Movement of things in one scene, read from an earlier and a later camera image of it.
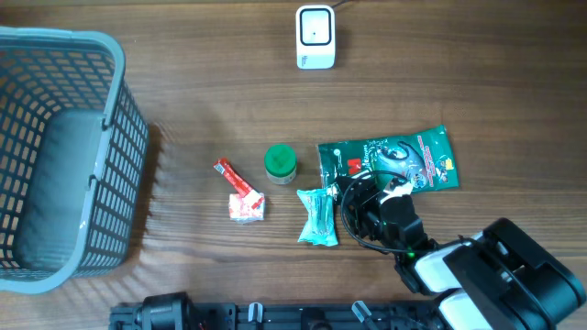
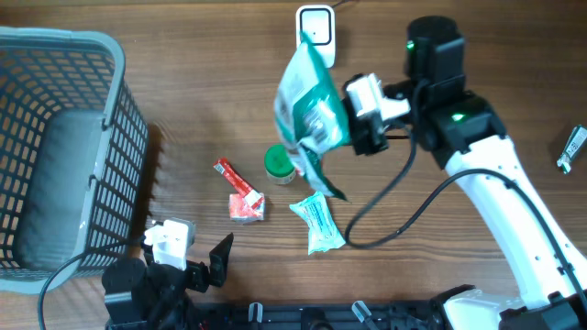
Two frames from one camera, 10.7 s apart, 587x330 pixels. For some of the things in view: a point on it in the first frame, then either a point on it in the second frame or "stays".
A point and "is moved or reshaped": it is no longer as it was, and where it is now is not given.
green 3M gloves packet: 425,159 to 310,113
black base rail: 396,316 stays
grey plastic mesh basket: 73,159 stays
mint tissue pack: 320,227 is moved or reshaped
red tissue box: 247,209 stays
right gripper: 373,193 to 367,135
